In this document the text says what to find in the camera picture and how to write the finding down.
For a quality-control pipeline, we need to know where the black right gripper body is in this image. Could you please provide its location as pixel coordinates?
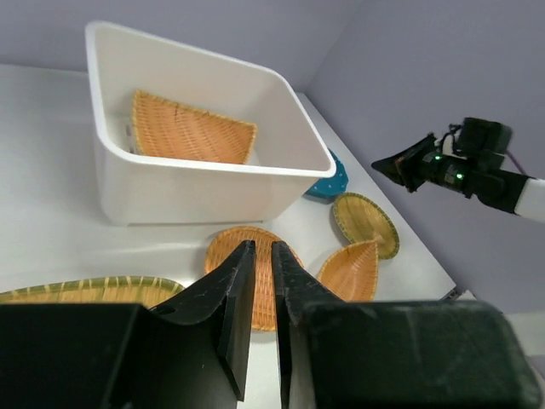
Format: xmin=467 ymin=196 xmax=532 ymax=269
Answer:
xmin=405 ymin=146 xmax=468 ymax=193

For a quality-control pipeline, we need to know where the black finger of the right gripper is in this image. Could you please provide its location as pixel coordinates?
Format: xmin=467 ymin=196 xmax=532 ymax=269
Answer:
xmin=371 ymin=161 xmax=407 ymax=187
xmin=371 ymin=135 xmax=436 ymax=169

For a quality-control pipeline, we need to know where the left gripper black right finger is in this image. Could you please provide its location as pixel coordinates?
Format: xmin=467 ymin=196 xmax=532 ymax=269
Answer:
xmin=271 ymin=241 xmax=340 ymax=408

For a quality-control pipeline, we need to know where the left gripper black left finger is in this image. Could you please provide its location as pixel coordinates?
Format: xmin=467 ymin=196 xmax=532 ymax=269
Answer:
xmin=150 ymin=240 xmax=256 ymax=402

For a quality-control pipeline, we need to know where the round orange woven plate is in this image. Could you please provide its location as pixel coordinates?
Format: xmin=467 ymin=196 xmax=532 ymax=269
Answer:
xmin=204 ymin=226 xmax=282 ymax=331

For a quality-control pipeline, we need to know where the round green-rimmed bamboo plate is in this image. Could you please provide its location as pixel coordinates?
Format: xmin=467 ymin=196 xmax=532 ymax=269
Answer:
xmin=333 ymin=193 xmax=400 ymax=260

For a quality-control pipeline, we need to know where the leaf-shaped woven bamboo plate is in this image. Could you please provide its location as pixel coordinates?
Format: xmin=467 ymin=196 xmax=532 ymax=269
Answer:
xmin=318 ymin=240 xmax=379 ymax=302

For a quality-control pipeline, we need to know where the blue polka dot plate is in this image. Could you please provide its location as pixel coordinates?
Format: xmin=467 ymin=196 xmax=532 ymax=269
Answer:
xmin=304 ymin=149 xmax=349 ymax=203

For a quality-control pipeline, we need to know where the green-rimmed rectangular bamboo plate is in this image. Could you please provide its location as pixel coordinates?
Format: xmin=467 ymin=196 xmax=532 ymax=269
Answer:
xmin=1 ymin=276 xmax=185 ymax=308

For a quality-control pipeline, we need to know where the fan-shaped woven bamboo plate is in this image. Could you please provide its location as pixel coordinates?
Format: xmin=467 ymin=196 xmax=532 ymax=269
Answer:
xmin=131 ymin=89 xmax=258 ymax=164

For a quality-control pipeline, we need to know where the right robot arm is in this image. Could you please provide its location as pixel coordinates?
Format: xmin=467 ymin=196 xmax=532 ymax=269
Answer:
xmin=371 ymin=118 xmax=544 ymax=222

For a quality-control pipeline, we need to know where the white plastic bin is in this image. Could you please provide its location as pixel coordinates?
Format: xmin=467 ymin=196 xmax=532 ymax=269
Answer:
xmin=85 ymin=21 xmax=336 ymax=226

